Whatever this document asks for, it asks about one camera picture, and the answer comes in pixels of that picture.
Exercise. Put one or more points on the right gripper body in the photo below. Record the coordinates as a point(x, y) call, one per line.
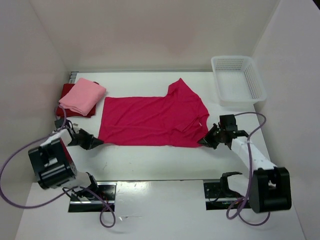
point(220, 132)

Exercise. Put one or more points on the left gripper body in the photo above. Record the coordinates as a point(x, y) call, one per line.
point(82, 139)

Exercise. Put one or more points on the red t-shirt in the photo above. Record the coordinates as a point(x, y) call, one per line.
point(70, 113)

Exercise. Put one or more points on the hot pink t-shirt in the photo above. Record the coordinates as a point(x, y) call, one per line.
point(178, 119)

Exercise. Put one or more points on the light pink t-shirt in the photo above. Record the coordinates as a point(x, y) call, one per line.
point(83, 96)

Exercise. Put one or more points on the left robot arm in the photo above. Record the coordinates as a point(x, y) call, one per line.
point(54, 167)

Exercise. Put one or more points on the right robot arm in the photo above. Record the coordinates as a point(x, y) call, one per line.
point(269, 187)

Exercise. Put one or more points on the white plastic basket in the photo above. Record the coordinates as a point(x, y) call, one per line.
point(237, 80)

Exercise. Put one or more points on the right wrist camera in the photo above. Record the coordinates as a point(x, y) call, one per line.
point(228, 123)

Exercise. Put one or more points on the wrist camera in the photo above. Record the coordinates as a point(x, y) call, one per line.
point(63, 123)
point(228, 123)

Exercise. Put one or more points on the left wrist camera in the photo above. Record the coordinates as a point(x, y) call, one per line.
point(63, 123)

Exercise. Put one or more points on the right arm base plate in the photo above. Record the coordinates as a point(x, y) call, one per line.
point(212, 191)

